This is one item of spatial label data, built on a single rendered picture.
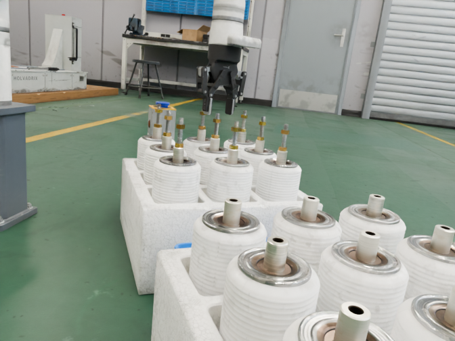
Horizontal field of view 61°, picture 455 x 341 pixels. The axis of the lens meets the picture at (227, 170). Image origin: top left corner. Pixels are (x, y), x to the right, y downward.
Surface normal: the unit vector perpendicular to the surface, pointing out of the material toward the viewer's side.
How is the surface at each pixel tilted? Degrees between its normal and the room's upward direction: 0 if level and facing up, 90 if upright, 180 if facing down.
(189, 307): 0
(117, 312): 0
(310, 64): 90
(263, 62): 90
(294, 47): 90
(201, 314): 0
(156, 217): 90
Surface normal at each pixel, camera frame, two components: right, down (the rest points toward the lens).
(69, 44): -0.15, 0.23
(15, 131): 0.98, 0.14
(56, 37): -0.10, -0.16
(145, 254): 0.34, 0.27
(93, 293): 0.11, -0.96
